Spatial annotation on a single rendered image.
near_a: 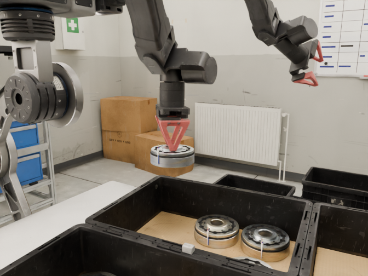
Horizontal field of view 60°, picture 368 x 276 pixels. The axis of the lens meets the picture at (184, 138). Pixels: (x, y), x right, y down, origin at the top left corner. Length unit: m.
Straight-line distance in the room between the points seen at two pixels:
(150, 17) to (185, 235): 0.49
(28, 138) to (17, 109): 1.70
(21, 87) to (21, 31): 0.15
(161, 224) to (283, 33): 0.62
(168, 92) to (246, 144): 2.90
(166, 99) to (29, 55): 0.46
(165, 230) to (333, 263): 0.38
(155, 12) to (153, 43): 0.06
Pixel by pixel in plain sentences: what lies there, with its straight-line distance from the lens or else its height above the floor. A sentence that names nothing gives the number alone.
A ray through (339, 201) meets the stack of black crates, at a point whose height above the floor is 0.52.
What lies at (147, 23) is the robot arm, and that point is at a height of 1.30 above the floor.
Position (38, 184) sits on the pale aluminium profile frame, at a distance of 2.79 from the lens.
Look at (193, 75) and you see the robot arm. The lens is 0.67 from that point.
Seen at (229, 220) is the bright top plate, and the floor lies 0.86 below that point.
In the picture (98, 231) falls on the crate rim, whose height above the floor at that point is 0.93.
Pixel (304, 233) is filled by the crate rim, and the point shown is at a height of 0.93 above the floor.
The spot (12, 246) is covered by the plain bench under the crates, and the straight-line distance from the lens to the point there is 1.12.
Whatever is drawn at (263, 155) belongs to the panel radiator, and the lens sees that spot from 3.53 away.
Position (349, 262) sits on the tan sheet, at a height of 0.83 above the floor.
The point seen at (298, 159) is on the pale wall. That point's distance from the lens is 3.56.
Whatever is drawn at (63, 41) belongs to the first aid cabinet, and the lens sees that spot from 3.78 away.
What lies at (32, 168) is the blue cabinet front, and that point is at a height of 0.44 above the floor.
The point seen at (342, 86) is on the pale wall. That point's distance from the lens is 3.38.
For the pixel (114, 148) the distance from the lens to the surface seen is 4.20.
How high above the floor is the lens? 1.23
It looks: 13 degrees down
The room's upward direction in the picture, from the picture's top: straight up
